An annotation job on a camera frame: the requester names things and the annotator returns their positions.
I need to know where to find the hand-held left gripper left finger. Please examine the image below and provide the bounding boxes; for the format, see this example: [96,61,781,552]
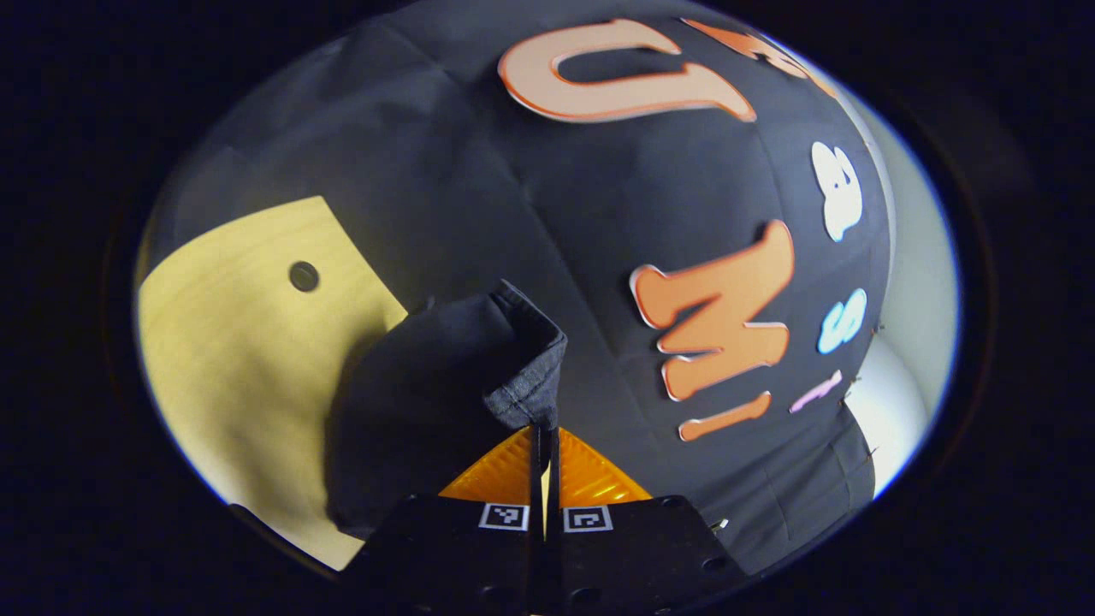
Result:
[341,424,548,616]

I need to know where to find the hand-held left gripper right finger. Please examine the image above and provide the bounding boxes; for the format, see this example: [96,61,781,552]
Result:
[547,424,750,616]

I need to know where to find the dark blue jeans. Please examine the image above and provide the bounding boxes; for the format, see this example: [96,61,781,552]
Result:
[324,279,571,542]

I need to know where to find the black backdrop cloth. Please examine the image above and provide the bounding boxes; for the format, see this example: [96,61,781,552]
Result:
[137,0,901,578]

